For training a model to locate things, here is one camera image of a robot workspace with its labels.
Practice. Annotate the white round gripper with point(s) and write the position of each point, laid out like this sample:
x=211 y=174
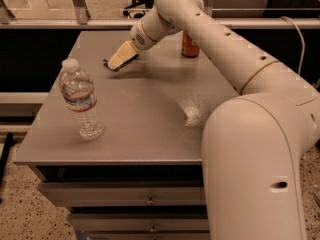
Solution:
x=139 y=35

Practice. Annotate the dark blue snack bar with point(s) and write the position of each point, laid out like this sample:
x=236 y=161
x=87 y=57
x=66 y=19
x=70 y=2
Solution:
x=116 y=62

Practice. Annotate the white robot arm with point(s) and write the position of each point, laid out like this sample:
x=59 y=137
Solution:
x=251 y=144

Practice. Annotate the clear plastic water bottle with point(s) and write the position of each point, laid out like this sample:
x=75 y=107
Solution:
x=78 y=90

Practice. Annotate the red soda can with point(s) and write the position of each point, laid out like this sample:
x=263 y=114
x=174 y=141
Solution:
x=189 y=48

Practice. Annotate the black office chair base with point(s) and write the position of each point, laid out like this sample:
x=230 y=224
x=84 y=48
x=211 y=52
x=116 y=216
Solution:
x=137 y=9

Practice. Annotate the grey drawer cabinet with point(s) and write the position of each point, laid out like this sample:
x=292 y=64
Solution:
x=154 y=111

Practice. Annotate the black bar at left edge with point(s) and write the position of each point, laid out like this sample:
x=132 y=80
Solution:
x=8 y=144

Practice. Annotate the upper grey drawer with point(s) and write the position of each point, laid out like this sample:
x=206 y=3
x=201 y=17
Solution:
x=98 y=194

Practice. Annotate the grey drawer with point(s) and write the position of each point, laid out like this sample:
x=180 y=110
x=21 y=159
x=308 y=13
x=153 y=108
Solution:
x=138 y=222
x=98 y=194

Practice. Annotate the lower grey drawer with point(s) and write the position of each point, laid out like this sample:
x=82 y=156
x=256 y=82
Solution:
x=138 y=222

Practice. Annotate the metal railing frame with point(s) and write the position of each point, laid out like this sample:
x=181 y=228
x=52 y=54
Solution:
x=102 y=14

